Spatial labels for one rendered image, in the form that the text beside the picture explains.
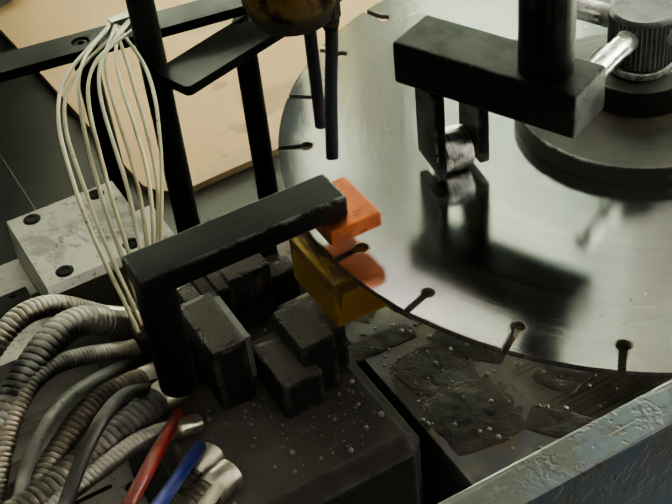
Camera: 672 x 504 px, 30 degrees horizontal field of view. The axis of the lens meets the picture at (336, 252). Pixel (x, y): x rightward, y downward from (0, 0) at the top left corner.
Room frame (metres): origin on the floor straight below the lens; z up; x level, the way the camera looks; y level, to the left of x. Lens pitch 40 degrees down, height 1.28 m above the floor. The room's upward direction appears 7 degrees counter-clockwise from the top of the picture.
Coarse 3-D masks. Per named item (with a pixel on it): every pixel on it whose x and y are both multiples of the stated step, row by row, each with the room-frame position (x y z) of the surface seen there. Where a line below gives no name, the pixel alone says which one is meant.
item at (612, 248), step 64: (384, 0) 0.60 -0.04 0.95; (448, 0) 0.59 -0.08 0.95; (512, 0) 0.58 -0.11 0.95; (320, 64) 0.54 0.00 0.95; (384, 64) 0.53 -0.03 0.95; (384, 128) 0.48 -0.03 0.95; (512, 128) 0.47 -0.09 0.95; (384, 192) 0.43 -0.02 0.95; (448, 192) 0.43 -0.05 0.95; (512, 192) 0.42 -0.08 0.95; (576, 192) 0.41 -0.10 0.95; (640, 192) 0.41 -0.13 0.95; (384, 256) 0.39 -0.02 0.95; (448, 256) 0.38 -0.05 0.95; (512, 256) 0.38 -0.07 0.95; (576, 256) 0.37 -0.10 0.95; (640, 256) 0.37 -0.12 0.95; (448, 320) 0.35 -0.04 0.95; (512, 320) 0.34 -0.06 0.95; (576, 320) 0.34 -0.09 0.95; (640, 320) 0.33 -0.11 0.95
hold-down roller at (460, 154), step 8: (448, 128) 0.44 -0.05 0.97; (456, 128) 0.44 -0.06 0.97; (464, 128) 0.44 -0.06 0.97; (448, 136) 0.44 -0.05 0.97; (456, 136) 0.44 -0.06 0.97; (464, 136) 0.44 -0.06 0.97; (448, 144) 0.44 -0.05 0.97; (456, 144) 0.44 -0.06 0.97; (464, 144) 0.44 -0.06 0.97; (472, 144) 0.44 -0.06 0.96; (448, 152) 0.43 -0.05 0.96; (456, 152) 0.43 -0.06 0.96; (464, 152) 0.43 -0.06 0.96; (472, 152) 0.44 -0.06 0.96; (448, 160) 0.43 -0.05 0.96; (456, 160) 0.43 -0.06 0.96; (464, 160) 0.43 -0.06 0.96; (472, 160) 0.44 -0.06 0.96; (448, 168) 0.43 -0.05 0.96; (456, 168) 0.43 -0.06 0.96
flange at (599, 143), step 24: (576, 48) 0.51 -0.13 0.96; (600, 48) 0.49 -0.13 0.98; (624, 96) 0.45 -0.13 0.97; (648, 96) 0.45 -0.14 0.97; (600, 120) 0.45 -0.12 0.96; (624, 120) 0.45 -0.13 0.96; (648, 120) 0.44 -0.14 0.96; (528, 144) 0.45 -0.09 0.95; (552, 144) 0.44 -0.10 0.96; (576, 144) 0.44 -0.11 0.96; (600, 144) 0.43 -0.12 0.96; (624, 144) 0.43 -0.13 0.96; (648, 144) 0.43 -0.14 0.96; (576, 168) 0.43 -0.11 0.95; (600, 168) 0.42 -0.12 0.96; (624, 168) 0.42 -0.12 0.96; (648, 168) 0.41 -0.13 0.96
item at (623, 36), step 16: (592, 0) 0.49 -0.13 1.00; (624, 0) 0.48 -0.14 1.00; (640, 0) 0.47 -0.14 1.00; (656, 0) 0.47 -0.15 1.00; (576, 16) 0.48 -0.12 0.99; (592, 16) 0.48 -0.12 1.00; (608, 16) 0.47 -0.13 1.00; (624, 16) 0.46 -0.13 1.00; (640, 16) 0.46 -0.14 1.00; (656, 16) 0.46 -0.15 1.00; (608, 32) 0.47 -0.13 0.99; (624, 32) 0.46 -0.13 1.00; (640, 32) 0.45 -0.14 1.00; (656, 32) 0.45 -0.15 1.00; (608, 48) 0.45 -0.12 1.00; (624, 48) 0.45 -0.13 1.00; (640, 48) 0.45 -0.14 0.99; (656, 48) 0.45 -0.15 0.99; (608, 64) 0.44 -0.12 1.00; (624, 64) 0.46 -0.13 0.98; (640, 64) 0.45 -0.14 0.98; (656, 64) 0.45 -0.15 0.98; (640, 80) 0.45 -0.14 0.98
